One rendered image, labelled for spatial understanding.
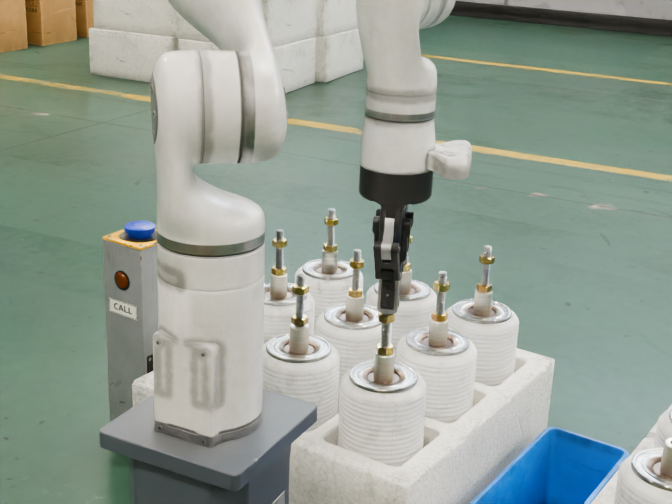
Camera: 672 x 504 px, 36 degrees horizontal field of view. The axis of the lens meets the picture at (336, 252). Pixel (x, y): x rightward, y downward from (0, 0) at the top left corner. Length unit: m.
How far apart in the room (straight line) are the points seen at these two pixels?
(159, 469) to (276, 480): 0.11
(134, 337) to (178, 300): 0.53
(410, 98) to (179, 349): 0.33
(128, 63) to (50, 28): 0.94
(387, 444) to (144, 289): 0.41
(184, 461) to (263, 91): 0.32
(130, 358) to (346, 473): 0.41
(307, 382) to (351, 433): 0.08
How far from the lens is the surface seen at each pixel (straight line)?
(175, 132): 0.82
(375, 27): 1.01
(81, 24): 5.30
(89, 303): 2.01
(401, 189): 1.04
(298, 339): 1.20
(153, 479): 0.95
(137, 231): 1.37
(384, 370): 1.14
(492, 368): 1.33
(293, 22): 4.00
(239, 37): 0.90
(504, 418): 1.30
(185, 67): 0.83
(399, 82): 1.02
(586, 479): 1.38
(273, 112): 0.83
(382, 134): 1.03
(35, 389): 1.70
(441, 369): 1.22
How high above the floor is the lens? 0.76
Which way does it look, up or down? 20 degrees down
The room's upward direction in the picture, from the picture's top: 2 degrees clockwise
